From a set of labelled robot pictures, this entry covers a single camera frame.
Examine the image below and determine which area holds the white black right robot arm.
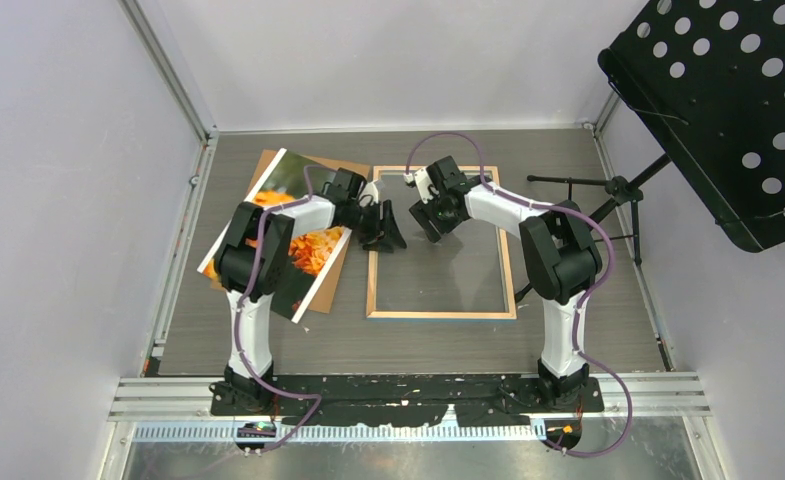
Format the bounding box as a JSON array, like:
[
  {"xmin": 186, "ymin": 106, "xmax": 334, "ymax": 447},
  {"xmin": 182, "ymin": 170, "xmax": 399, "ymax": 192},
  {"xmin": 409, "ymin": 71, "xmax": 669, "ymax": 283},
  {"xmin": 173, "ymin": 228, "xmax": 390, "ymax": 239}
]
[{"xmin": 404, "ymin": 157, "xmax": 603, "ymax": 411}]

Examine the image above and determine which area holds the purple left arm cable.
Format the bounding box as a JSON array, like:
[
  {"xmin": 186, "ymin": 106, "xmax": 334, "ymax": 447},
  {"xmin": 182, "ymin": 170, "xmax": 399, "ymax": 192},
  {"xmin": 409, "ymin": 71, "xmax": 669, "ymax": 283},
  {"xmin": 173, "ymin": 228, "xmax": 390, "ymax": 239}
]
[{"xmin": 231, "ymin": 165, "xmax": 330, "ymax": 455}]

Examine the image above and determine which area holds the black music stand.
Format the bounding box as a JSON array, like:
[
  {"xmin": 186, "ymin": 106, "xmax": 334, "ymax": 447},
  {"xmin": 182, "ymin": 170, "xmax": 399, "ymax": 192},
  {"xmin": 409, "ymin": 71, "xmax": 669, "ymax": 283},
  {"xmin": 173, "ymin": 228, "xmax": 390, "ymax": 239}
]
[{"xmin": 514, "ymin": 0, "xmax": 785, "ymax": 303}]

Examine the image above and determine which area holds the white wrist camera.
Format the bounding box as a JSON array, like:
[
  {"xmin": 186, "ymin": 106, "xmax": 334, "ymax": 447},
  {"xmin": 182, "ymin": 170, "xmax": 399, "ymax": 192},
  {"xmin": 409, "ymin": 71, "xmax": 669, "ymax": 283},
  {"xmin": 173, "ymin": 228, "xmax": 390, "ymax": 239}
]
[
  {"xmin": 404, "ymin": 167, "xmax": 434, "ymax": 204},
  {"xmin": 358, "ymin": 181, "xmax": 383, "ymax": 207}
]

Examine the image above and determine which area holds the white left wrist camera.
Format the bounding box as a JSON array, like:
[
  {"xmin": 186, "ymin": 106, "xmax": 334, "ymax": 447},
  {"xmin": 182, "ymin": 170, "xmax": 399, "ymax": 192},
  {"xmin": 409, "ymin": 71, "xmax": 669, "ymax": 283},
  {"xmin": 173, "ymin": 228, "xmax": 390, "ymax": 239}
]
[{"xmin": 358, "ymin": 181, "xmax": 383, "ymax": 207}]

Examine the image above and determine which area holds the clear acrylic sheet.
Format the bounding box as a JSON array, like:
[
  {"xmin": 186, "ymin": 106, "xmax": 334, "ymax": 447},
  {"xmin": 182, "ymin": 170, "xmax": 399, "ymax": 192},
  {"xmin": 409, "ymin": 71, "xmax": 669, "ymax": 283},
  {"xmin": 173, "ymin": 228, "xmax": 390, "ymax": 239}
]
[{"xmin": 373, "ymin": 168, "xmax": 509, "ymax": 313}]

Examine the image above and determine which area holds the brown backing board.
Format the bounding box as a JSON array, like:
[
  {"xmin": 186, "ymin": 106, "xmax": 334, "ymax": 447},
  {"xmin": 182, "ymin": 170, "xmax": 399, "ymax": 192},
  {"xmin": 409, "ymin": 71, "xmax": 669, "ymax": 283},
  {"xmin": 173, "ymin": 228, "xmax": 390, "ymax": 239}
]
[{"xmin": 196, "ymin": 149, "xmax": 370, "ymax": 314}]

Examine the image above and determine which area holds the light wooden picture frame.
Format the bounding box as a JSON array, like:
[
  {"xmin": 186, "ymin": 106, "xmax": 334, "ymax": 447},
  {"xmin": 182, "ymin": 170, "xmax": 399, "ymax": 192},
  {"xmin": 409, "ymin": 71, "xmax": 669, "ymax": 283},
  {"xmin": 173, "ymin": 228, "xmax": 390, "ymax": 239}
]
[{"xmin": 365, "ymin": 164, "xmax": 518, "ymax": 321}]

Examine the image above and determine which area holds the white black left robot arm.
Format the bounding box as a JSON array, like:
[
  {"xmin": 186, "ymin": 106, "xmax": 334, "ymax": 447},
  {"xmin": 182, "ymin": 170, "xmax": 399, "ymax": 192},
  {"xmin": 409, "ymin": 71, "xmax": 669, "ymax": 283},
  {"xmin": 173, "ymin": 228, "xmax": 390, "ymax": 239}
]
[{"xmin": 212, "ymin": 168, "xmax": 407, "ymax": 414}]

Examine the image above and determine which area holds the aluminium front rail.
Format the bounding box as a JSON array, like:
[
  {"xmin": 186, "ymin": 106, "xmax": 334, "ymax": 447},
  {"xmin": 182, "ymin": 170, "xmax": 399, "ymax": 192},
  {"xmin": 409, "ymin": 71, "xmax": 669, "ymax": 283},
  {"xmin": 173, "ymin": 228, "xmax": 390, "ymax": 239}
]
[{"xmin": 108, "ymin": 372, "xmax": 710, "ymax": 443}]

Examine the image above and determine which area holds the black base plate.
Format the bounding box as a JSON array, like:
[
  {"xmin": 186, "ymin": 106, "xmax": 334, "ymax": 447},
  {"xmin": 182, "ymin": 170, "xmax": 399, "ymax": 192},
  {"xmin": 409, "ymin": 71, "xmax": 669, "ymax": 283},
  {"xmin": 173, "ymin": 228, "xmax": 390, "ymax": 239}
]
[{"xmin": 209, "ymin": 373, "xmax": 604, "ymax": 427}]

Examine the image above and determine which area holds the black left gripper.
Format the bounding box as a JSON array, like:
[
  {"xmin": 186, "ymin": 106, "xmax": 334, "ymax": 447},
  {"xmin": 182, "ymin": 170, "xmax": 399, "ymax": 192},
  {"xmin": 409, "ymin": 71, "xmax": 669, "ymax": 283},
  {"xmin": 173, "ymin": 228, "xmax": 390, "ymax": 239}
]
[{"xmin": 345, "ymin": 201, "xmax": 406, "ymax": 255}]

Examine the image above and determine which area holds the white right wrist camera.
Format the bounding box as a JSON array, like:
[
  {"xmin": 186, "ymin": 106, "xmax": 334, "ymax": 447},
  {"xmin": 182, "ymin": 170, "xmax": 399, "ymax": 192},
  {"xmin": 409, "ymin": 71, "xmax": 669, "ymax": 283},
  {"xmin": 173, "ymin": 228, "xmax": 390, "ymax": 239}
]
[{"xmin": 404, "ymin": 167, "xmax": 434, "ymax": 204}]

